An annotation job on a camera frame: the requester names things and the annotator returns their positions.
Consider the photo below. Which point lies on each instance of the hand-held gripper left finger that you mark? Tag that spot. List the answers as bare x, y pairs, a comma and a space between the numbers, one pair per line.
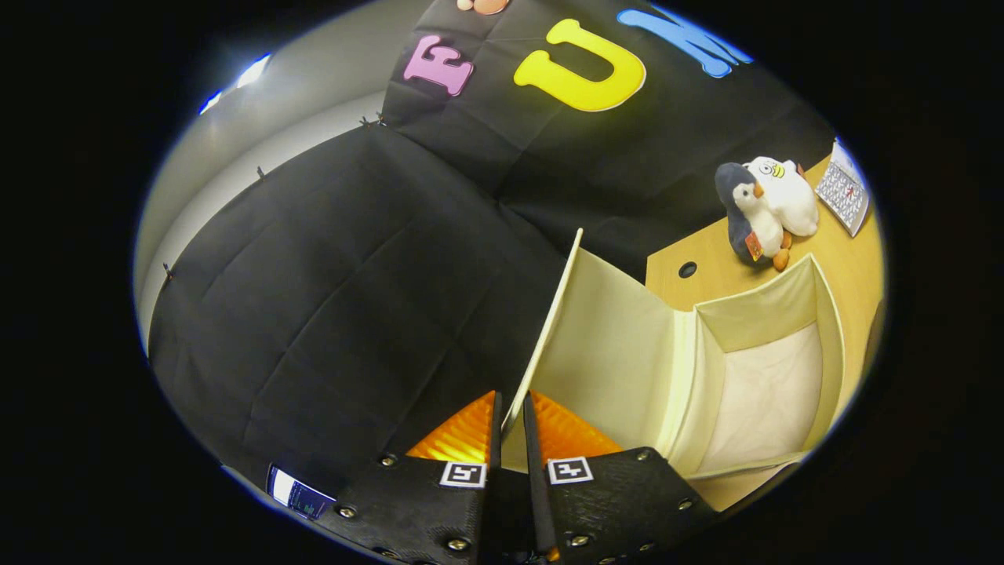
439, 518

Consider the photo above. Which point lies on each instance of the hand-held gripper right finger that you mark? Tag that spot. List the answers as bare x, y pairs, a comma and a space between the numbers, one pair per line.
612, 510

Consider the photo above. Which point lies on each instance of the beige fabric storage box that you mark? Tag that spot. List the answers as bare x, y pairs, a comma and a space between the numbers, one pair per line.
612, 337

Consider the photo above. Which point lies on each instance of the lit blue computer screen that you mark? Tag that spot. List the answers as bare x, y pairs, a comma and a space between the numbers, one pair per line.
298, 494

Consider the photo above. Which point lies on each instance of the round black desk grommet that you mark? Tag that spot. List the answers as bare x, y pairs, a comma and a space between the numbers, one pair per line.
688, 269

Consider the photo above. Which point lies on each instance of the penguin plush toy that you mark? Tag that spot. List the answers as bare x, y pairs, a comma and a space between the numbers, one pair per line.
765, 224

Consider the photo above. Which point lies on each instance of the white duck plush toy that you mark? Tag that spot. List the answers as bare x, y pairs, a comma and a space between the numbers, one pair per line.
788, 200

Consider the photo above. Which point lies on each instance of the grey patterned book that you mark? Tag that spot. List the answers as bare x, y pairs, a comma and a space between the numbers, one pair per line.
843, 192

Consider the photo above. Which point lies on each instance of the ceiling light panel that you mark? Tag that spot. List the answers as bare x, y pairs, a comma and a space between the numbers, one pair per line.
249, 72

